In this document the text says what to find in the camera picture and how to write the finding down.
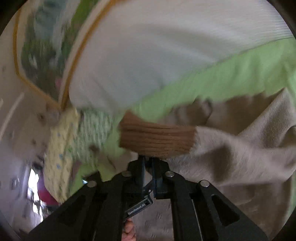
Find beige fleece sweater brown cuffs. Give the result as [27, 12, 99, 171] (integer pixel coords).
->
[94, 89, 296, 241]

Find gold framed landscape painting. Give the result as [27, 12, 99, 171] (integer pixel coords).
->
[13, 1, 116, 110]

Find yellow patterned cloth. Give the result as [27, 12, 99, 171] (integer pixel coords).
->
[43, 108, 80, 203]

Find green white patterned cloth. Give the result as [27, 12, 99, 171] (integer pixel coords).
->
[69, 108, 113, 164]

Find person's left hand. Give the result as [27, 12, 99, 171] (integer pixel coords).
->
[121, 219, 137, 241]

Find light green bed sheet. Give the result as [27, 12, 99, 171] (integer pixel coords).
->
[68, 38, 296, 197]

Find white striped pillow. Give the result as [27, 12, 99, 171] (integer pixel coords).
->
[69, 1, 292, 111]

